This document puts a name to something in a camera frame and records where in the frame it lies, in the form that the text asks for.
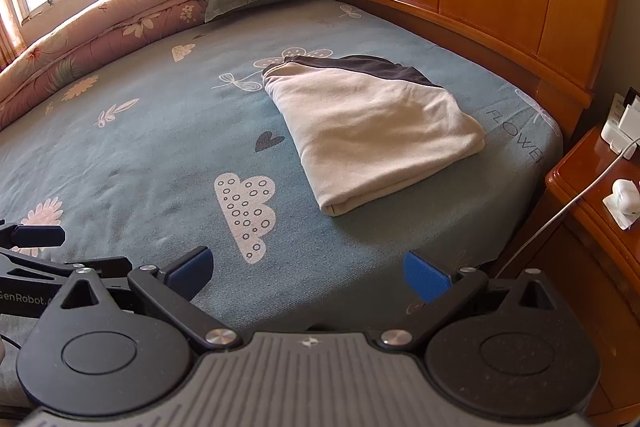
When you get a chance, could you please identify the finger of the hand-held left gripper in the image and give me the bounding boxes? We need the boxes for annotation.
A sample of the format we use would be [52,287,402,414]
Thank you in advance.
[0,223,66,248]
[0,247,134,279]

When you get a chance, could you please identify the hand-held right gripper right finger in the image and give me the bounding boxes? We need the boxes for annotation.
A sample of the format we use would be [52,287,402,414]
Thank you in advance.
[375,250,559,351]

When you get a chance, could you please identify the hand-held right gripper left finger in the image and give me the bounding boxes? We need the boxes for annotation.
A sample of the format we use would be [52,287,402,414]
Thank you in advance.
[59,245,242,351]

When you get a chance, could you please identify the cream and black printed sweatshirt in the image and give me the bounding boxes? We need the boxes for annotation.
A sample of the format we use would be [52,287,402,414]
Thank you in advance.
[261,54,487,219]

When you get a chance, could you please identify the wooden nightstand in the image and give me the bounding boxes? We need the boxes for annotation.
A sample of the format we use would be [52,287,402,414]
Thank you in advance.
[545,127,640,413]

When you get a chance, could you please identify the folded pink floral quilt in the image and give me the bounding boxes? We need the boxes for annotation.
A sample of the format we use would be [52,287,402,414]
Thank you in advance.
[0,0,251,130]

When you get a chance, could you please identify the white earbud case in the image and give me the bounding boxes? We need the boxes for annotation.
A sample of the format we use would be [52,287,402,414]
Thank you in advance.
[602,178,640,230]

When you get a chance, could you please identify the pink floral curtain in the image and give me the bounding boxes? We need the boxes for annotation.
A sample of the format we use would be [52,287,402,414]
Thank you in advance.
[0,0,28,70]

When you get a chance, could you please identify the white charger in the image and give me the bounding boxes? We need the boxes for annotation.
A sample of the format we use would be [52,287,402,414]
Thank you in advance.
[600,89,640,154]

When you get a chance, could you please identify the white charging cable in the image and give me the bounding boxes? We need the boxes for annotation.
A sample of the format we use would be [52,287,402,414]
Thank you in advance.
[492,141,636,279]

